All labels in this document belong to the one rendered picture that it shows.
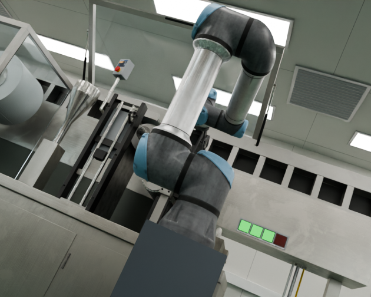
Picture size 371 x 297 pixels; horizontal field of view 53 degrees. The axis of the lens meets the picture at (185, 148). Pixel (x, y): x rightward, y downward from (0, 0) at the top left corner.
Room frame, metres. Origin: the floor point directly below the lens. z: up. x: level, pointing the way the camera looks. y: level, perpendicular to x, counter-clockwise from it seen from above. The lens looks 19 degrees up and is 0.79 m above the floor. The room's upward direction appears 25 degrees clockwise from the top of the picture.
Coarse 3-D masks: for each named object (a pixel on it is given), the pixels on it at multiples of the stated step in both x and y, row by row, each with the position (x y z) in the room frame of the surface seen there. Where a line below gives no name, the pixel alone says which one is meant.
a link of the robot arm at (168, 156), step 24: (216, 24) 0.85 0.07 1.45; (240, 24) 0.84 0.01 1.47; (216, 48) 0.87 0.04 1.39; (240, 48) 0.88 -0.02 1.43; (192, 72) 0.89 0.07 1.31; (216, 72) 0.90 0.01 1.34; (192, 96) 0.90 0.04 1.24; (168, 120) 0.92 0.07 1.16; (192, 120) 0.92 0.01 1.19; (144, 144) 0.92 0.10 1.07; (168, 144) 0.90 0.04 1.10; (144, 168) 0.93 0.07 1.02; (168, 168) 0.91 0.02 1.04
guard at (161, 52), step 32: (96, 32) 1.92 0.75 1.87; (128, 32) 1.82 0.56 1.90; (160, 32) 1.73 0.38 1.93; (96, 64) 2.06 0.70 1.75; (160, 64) 1.86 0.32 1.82; (224, 64) 1.68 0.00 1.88; (128, 96) 2.11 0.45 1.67; (160, 96) 2.00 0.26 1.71; (224, 96) 1.80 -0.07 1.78; (256, 96) 1.72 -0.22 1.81
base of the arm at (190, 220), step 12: (180, 204) 0.92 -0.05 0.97; (192, 204) 0.90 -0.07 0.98; (204, 204) 0.90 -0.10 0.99; (168, 216) 0.92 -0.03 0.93; (180, 216) 0.90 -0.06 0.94; (192, 216) 0.89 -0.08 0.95; (204, 216) 0.90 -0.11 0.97; (216, 216) 0.92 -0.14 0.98; (168, 228) 0.90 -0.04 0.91; (180, 228) 0.88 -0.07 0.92; (192, 228) 0.88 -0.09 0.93; (204, 228) 0.89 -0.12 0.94; (204, 240) 0.89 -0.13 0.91
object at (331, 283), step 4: (328, 280) 1.88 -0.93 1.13; (332, 280) 1.85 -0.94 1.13; (336, 280) 1.85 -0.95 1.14; (328, 284) 1.86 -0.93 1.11; (332, 284) 1.85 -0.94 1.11; (336, 284) 1.85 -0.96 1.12; (340, 284) 1.84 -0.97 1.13; (328, 288) 1.85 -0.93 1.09; (332, 288) 1.85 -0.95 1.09; (336, 288) 1.84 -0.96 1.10; (340, 288) 1.84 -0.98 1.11; (324, 292) 1.89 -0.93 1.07; (328, 292) 1.85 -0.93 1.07; (332, 292) 1.85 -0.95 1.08; (336, 292) 1.84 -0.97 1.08; (324, 296) 1.86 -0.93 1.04; (328, 296) 1.85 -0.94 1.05; (332, 296) 1.85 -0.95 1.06; (336, 296) 1.84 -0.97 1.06
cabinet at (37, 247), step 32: (0, 192) 1.50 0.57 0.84; (0, 224) 1.48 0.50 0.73; (32, 224) 1.44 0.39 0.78; (64, 224) 1.42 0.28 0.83; (0, 256) 1.46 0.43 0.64; (32, 256) 1.43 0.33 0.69; (64, 256) 1.40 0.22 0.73; (96, 256) 1.37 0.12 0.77; (128, 256) 1.34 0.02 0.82; (0, 288) 1.44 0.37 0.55; (32, 288) 1.41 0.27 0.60; (64, 288) 1.38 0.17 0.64; (96, 288) 1.36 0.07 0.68
